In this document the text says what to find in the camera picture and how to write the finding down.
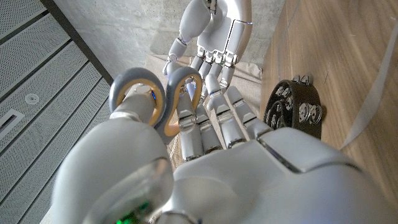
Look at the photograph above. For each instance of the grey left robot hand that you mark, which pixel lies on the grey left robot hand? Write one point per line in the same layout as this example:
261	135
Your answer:
248	180

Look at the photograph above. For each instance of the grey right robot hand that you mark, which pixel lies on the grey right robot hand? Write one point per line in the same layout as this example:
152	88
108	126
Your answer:
217	31

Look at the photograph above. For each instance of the clear tape strip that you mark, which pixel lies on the clear tape strip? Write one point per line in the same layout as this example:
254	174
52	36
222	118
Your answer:
373	93

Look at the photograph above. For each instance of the beige striped curtain backdrop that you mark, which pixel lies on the beige striped curtain backdrop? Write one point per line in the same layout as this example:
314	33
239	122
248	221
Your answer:
245	71

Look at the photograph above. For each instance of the black half-moon tambourine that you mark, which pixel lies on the black half-moon tambourine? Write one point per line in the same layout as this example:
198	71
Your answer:
295	93

